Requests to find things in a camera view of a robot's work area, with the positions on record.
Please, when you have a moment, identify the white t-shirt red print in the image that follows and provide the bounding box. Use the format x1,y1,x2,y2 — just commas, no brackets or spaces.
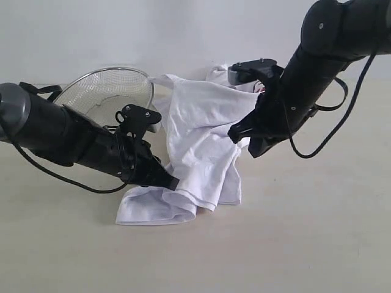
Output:
115,64,258,226

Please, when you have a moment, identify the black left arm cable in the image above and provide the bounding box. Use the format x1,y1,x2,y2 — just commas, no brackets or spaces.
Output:
12,142,129,195

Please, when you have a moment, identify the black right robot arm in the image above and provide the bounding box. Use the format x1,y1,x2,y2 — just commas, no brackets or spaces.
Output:
228,1,390,158

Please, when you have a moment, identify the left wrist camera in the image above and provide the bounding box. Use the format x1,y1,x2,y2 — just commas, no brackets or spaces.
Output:
115,104,162,139

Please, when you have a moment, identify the metal mesh basket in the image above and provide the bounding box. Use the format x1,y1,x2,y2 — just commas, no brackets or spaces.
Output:
54,67,154,126

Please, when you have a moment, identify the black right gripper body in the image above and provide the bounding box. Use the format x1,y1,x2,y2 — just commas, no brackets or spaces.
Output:
244,91,309,141

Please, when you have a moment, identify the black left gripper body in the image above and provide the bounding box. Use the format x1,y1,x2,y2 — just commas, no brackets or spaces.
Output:
88,134,167,187

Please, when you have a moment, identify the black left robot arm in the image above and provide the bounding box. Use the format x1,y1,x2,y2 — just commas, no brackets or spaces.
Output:
1,82,179,190

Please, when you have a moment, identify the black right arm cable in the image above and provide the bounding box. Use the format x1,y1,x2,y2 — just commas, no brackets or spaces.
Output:
287,53,377,159

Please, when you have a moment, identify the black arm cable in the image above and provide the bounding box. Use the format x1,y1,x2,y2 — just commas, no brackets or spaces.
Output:
12,142,129,195
287,53,377,159

